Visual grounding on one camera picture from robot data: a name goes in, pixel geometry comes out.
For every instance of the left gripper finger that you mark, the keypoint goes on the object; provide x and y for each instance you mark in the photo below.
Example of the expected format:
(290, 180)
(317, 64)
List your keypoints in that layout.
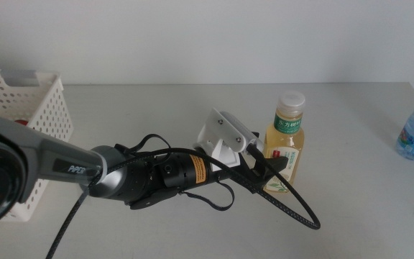
(255, 135)
(273, 165)

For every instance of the yellow tea bottle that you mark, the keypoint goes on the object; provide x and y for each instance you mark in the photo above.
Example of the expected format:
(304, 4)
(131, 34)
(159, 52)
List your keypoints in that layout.
(288, 140)

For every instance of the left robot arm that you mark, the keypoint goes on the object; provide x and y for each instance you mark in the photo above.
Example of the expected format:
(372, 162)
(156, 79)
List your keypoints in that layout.
(31, 154)

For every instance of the white perforated plastic basket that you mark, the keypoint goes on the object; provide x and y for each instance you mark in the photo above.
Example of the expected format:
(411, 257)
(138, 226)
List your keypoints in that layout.
(52, 108)

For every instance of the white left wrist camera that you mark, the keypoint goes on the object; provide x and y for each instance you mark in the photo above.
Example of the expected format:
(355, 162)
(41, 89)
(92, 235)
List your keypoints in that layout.
(225, 140)

